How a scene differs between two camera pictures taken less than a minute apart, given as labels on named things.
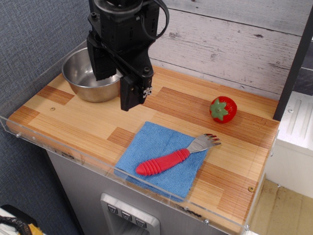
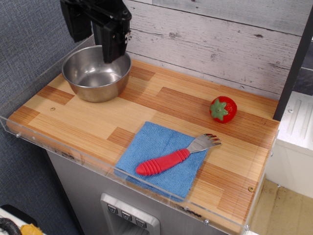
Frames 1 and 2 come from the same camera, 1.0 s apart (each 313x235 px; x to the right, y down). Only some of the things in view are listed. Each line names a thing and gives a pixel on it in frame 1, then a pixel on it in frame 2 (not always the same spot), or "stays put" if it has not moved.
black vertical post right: (305, 42) stays put
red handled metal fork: (203, 141) stays put
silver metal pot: (77, 71) stays put
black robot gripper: (124, 29) -> (114, 38)
